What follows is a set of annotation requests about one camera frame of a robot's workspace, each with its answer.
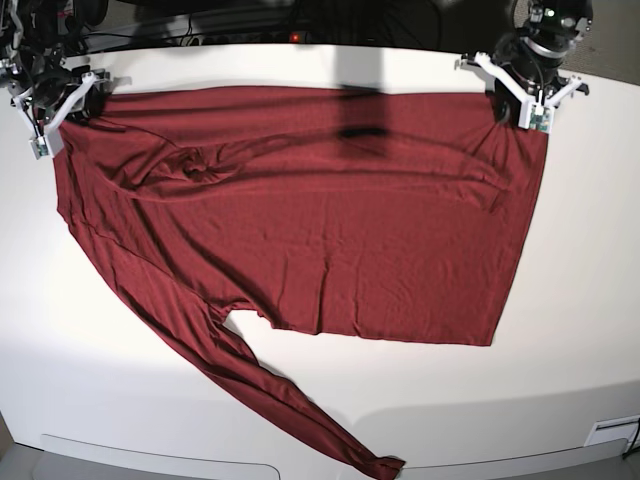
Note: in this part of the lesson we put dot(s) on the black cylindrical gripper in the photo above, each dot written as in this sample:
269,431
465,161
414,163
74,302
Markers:
49,80
534,62

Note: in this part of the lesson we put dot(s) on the dark red long-sleeve shirt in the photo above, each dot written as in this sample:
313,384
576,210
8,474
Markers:
386,217

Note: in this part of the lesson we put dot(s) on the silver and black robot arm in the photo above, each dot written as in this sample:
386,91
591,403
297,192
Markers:
569,20

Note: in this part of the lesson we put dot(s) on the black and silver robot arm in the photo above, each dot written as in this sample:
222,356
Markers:
36,39

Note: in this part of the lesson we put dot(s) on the black power strip red switch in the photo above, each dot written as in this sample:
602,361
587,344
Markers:
278,37

